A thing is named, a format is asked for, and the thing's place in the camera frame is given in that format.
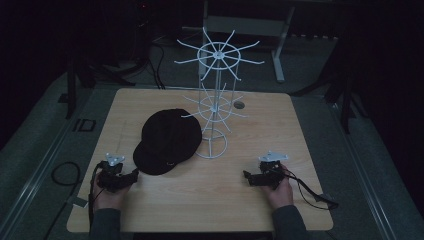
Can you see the person's right hand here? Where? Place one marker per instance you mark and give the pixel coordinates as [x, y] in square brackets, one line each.
[280, 193]

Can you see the black rectangular floor bracket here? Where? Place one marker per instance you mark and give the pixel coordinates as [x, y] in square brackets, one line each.
[85, 125]

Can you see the black cap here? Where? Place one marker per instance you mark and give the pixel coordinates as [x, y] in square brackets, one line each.
[168, 141]

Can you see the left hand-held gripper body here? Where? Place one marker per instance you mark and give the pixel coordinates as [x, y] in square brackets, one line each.
[112, 173]

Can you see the person's left hand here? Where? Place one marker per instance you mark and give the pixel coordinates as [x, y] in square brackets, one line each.
[108, 196]

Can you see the black stand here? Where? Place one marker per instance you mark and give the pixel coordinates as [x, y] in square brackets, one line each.
[340, 93]
[80, 78]

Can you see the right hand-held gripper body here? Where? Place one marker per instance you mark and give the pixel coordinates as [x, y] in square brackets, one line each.
[269, 173]

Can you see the grey metal desk frame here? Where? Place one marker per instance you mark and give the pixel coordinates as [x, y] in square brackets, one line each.
[248, 36]

